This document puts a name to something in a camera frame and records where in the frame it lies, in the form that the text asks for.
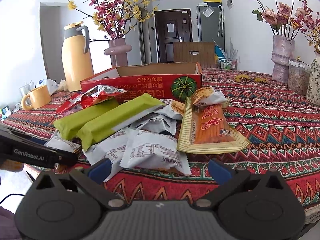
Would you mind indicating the dark brown door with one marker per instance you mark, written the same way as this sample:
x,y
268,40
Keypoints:
x,y
171,26

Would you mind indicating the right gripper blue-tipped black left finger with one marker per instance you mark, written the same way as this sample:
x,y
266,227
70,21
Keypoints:
x,y
89,180

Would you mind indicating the textured pink vase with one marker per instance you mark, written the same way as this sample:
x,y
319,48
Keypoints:
x,y
282,53

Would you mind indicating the white packet biscuit picture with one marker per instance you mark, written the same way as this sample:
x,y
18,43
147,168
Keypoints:
x,y
171,109

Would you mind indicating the orange gold snack pack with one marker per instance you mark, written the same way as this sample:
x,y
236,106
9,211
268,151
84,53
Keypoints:
x,y
204,130

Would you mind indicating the white snack packet front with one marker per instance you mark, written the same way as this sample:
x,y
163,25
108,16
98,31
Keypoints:
x,y
154,151

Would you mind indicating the dried pink roses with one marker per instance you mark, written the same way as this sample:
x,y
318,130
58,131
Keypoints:
x,y
284,20

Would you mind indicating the wooden chair back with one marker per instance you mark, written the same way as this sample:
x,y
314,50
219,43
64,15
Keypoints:
x,y
201,52

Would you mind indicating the yellow ceramic mug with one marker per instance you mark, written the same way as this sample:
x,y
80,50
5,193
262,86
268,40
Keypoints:
x,y
36,98

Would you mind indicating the red silver snack packet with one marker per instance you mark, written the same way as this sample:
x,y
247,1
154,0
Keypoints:
x,y
93,96

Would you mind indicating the green snack bar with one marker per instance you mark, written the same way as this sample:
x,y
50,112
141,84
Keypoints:
x,y
69,126
116,119

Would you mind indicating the yellow thermos jug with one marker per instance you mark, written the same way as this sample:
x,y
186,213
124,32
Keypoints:
x,y
76,56

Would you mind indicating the white plastic bag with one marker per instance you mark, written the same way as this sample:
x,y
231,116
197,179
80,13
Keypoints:
x,y
51,85

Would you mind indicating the gloved left hand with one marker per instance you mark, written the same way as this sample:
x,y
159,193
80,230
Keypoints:
x,y
12,166

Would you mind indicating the clear jar of seeds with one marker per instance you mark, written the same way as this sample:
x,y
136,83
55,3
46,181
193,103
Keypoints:
x,y
298,77

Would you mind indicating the patterned red tablecloth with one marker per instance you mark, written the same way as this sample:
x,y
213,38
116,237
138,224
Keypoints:
x,y
283,130

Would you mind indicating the orange white small packet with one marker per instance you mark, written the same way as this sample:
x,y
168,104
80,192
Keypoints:
x,y
208,96

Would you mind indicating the red yellow blossom branches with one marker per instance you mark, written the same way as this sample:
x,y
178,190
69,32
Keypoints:
x,y
116,18

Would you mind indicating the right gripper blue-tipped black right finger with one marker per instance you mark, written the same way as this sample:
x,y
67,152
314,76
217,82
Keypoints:
x,y
229,180

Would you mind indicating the grey refrigerator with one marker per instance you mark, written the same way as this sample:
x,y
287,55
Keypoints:
x,y
210,23

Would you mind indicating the red cardboard pumpkin box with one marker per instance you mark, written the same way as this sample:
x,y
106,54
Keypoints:
x,y
176,81

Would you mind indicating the fallen yellow petals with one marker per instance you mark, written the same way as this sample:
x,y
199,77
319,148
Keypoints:
x,y
244,77

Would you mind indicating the pink ring vase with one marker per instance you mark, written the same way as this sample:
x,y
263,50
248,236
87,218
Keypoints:
x,y
117,50

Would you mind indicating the floral white vase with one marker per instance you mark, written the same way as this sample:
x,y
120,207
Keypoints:
x,y
313,91

